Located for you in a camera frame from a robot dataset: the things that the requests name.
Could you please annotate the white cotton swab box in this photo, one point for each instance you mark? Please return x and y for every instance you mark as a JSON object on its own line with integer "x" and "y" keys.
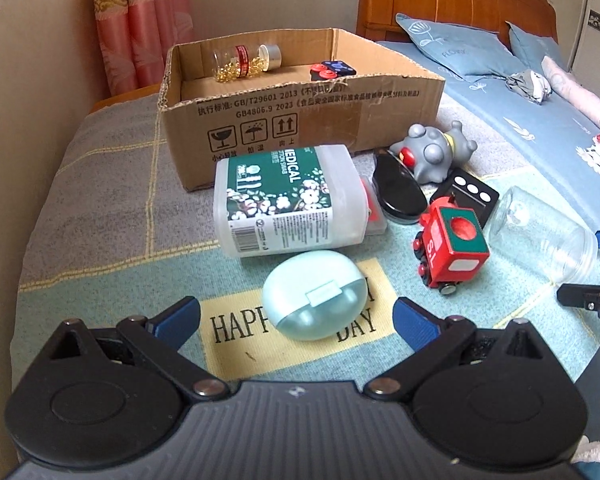
{"x": 290, "y": 195}

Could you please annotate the crumpled grey cloth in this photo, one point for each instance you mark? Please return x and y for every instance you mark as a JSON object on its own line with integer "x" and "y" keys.
{"x": 527, "y": 87}

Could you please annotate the black timer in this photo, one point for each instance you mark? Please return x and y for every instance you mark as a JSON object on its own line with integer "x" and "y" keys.
{"x": 472, "y": 192}

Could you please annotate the black oval case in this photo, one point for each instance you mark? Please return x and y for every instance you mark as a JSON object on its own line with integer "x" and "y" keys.
{"x": 400, "y": 190}

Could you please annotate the checked printed blanket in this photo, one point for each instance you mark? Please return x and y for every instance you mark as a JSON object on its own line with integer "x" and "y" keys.
{"x": 110, "y": 200}

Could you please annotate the wooden nightstand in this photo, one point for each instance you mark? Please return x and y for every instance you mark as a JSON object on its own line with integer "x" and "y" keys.
{"x": 125, "y": 100}

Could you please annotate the pink blanket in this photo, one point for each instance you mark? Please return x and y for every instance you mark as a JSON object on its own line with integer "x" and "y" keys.
{"x": 585, "y": 95}

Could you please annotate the red toy train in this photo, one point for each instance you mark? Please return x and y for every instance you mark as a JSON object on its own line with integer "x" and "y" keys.
{"x": 452, "y": 245}

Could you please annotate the red and blue toy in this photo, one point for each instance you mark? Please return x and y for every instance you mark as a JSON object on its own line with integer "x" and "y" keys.
{"x": 330, "y": 70}

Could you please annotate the blue flower print pillow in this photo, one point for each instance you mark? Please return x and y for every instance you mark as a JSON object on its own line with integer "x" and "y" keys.
{"x": 535, "y": 47}
{"x": 460, "y": 50}

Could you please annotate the mint green earbud case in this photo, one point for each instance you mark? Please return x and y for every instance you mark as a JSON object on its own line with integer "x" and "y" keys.
{"x": 300, "y": 290}

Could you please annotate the grey toy dog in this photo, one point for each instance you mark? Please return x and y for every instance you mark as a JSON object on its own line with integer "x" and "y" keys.
{"x": 430, "y": 152}

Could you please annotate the clear bottle of gold capsules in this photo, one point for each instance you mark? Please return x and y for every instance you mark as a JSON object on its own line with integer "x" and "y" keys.
{"x": 240, "y": 62}

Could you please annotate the blue bed sheet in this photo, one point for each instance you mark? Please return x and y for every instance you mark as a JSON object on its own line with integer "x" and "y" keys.
{"x": 525, "y": 125}

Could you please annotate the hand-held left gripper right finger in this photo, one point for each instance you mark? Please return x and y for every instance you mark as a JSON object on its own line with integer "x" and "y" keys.
{"x": 414, "y": 322}

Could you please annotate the pink curtain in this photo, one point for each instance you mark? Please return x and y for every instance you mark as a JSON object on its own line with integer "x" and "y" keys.
{"x": 140, "y": 25}

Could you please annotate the brown cardboard box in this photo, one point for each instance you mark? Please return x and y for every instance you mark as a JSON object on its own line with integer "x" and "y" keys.
{"x": 325, "y": 120}

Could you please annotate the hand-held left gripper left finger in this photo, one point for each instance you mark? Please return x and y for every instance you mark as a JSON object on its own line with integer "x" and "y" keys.
{"x": 177, "y": 320}

